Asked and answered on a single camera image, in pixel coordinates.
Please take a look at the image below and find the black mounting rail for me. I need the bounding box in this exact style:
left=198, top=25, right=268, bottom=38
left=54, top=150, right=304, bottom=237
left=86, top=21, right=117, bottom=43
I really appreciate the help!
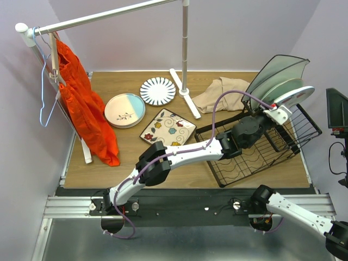
left=89, top=187, right=319, bottom=228

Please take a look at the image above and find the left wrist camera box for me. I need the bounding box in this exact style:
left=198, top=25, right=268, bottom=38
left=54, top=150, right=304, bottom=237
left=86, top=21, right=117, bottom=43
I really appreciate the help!
left=263, top=105, right=293, bottom=126

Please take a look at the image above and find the blue striped white plate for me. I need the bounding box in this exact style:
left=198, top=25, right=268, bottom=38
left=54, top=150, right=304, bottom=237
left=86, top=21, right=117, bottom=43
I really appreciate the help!
left=140, top=77, right=176, bottom=106

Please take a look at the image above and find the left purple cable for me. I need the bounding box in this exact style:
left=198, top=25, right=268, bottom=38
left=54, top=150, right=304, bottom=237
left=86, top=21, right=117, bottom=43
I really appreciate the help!
left=102, top=90, right=277, bottom=240

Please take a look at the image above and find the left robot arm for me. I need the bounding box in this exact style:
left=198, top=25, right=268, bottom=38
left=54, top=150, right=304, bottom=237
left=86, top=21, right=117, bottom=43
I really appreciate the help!
left=89, top=109, right=288, bottom=215

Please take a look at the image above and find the square leaf pattern plate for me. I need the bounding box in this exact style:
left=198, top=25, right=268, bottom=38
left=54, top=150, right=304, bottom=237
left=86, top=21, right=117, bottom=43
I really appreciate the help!
left=140, top=109, right=196, bottom=146

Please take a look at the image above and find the white clothes rack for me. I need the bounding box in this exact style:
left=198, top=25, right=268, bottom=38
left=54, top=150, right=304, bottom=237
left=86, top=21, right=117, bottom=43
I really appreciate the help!
left=14, top=0, right=202, bottom=164

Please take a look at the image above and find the beige cloth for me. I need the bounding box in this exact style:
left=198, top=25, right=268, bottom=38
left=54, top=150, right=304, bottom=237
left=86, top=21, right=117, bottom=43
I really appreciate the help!
left=192, top=77, right=249, bottom=114

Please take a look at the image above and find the white blue rimmed plate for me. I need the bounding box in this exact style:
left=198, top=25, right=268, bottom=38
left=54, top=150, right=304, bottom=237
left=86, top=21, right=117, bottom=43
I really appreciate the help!
left=274, top=86, right=315, bottom=109

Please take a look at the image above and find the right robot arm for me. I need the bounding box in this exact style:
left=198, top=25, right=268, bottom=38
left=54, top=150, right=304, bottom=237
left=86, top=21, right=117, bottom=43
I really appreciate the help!
left=250, top=88, right=347, bottom=260

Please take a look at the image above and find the large square green plate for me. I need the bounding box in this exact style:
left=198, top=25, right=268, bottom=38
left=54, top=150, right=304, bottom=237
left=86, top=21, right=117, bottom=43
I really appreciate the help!
left=246, top=54, right=310, bottom=99

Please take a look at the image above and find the orange garment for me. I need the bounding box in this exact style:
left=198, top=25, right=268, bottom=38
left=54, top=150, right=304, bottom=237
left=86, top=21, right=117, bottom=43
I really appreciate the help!
left=56, top=40, right=120, bottom=166

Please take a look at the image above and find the black wire dish rack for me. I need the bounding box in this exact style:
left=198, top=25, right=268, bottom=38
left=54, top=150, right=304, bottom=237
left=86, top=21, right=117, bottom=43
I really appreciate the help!
left=193, top=105, right=322, bottom=188

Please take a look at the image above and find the blue wire hanger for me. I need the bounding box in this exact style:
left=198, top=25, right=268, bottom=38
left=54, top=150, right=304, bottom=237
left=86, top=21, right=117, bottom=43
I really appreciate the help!
left=33, top=33, right=58, bottom=128

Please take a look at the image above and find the wooden clip hanger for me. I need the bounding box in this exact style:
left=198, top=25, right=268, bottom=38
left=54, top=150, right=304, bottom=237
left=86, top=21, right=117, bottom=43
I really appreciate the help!
left=48, top=33, right=66, bottom=85

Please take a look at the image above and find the cream and teal plate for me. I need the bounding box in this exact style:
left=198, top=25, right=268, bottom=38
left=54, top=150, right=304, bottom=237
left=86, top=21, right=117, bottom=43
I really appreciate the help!
left=104, top=93, right=146, bottom=128

